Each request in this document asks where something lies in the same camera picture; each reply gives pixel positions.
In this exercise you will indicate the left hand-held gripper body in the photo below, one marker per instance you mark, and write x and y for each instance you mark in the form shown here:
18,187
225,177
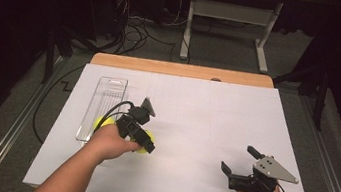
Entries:
132,122

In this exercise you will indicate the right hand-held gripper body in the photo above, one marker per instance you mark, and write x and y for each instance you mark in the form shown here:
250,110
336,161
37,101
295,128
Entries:
269,170

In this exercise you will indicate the dark equipment box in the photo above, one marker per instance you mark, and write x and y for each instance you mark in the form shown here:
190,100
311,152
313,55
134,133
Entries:
110,6

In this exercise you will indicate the yellow tennis ball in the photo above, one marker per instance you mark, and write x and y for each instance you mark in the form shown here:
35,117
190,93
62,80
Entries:
105,122
150,135

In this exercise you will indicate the black stand legs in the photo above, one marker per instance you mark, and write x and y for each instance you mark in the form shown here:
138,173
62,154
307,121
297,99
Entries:
320,97
50,55

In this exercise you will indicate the clear plastic container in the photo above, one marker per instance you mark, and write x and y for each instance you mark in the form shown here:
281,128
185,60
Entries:
107,97

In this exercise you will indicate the person's left hand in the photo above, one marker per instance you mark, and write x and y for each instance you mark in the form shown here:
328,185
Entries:
108,142

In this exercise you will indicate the white metal stand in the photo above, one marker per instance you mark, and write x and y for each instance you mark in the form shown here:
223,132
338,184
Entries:
230,12

